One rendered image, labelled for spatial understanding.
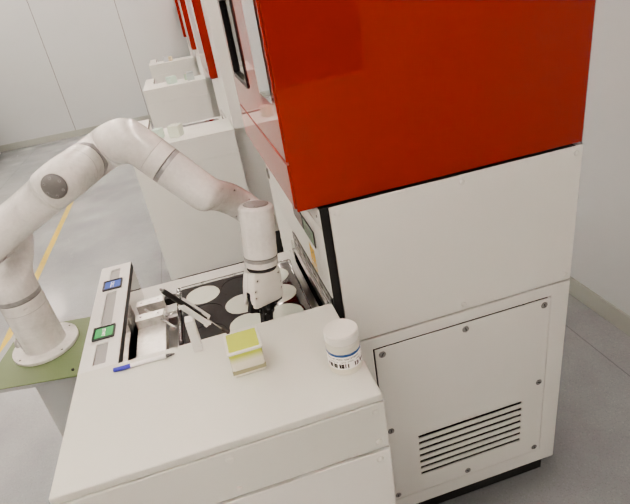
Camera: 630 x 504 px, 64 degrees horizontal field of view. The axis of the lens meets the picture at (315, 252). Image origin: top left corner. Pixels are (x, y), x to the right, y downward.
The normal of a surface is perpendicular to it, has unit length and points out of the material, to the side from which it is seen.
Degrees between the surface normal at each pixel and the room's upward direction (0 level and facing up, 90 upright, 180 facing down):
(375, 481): 90
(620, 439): 0
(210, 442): 0
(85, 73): 90
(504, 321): 90
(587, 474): 0
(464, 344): 90
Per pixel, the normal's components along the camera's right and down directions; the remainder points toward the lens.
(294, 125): 0.26, 0.42
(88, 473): -0.15, -0.87
